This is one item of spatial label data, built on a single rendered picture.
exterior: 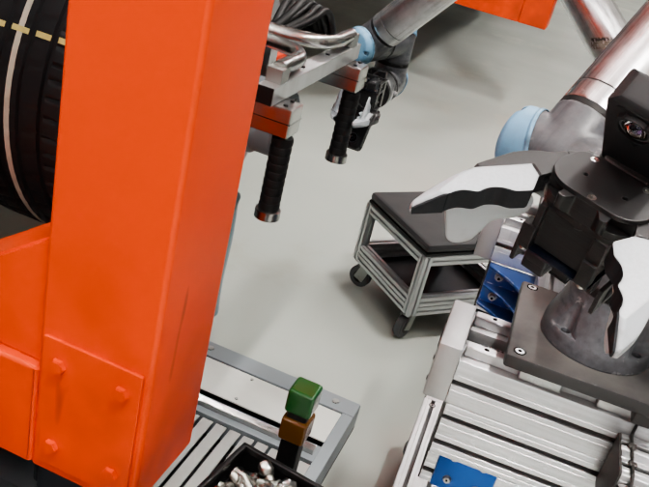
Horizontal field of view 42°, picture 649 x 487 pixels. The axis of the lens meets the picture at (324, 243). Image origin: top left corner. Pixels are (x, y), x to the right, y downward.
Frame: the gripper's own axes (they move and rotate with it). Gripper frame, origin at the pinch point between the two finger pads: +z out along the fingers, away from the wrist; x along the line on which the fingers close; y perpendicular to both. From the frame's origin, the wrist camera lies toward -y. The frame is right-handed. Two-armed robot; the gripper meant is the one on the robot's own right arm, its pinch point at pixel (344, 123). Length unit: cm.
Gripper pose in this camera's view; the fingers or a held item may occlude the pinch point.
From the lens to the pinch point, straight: 170.5
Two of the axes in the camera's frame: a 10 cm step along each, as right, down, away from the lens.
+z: -3.4, 3.7, -8.7
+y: 2.1, -8.7, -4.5
